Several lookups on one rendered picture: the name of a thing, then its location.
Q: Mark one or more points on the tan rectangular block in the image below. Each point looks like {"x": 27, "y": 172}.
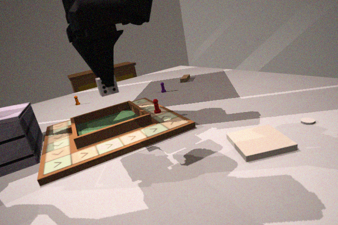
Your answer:
{"x": 184, "y": 78}

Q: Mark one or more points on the beige flat square slab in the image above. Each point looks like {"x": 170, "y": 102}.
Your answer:
{"x": 260, "y": 142}

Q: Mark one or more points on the grey die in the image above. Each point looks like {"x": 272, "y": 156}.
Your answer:
{"x": 103, "y": 90}

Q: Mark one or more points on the purple game pawn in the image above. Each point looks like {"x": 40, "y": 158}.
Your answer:
{"x": 162, "y": 87}

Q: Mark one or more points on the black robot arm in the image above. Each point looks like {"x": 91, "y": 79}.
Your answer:
{"x": 140, "y": 11}

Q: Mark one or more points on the beige flat round disc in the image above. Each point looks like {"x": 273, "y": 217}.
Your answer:
{"x": 308, "y": 121}

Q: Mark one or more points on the wooden game board with dice tray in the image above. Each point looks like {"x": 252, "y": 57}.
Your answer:
{"x": 102, "y": 124}

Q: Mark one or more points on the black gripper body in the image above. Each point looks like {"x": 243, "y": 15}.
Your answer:
{"x": 90, "y": 17}

